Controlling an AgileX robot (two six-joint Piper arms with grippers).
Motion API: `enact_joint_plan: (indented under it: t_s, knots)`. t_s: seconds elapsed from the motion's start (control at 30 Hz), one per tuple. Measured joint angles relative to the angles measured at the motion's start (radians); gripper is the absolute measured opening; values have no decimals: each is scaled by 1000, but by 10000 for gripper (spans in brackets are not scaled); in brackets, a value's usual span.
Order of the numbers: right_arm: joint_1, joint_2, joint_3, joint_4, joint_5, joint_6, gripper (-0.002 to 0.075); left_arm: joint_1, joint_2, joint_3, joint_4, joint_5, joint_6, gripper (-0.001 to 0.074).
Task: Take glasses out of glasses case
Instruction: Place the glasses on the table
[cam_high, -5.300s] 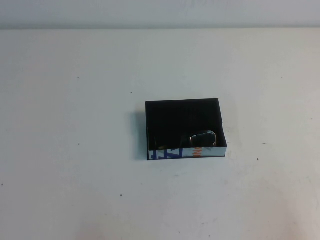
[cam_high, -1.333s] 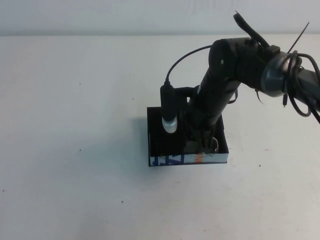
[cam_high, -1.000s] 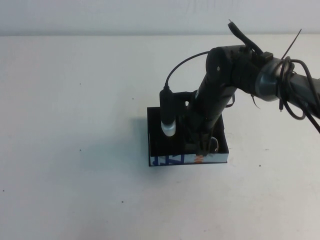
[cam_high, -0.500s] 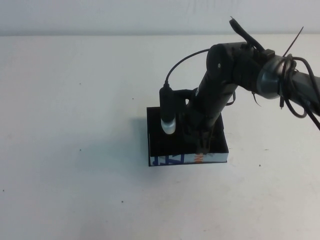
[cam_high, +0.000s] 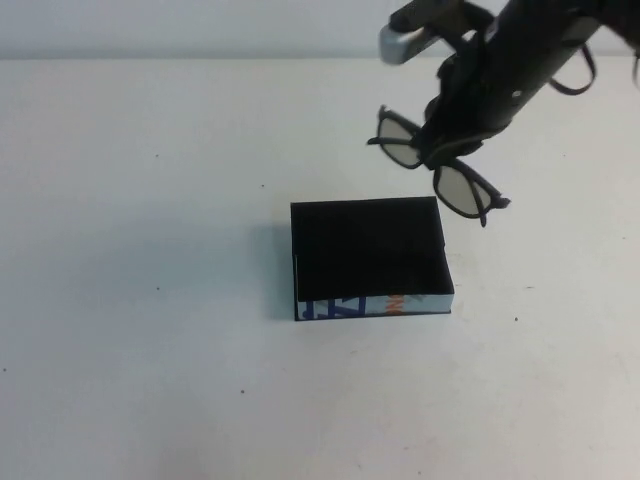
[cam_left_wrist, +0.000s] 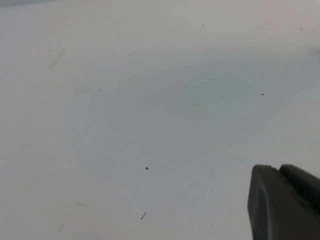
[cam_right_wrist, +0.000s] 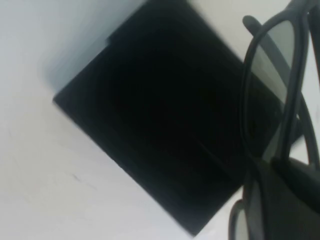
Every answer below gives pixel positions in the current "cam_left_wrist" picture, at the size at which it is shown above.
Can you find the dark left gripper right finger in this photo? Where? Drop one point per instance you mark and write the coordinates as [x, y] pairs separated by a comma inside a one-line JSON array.
[[305, 182]]

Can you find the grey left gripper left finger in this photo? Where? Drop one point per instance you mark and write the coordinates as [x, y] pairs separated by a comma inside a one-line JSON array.
[[275, 207]]

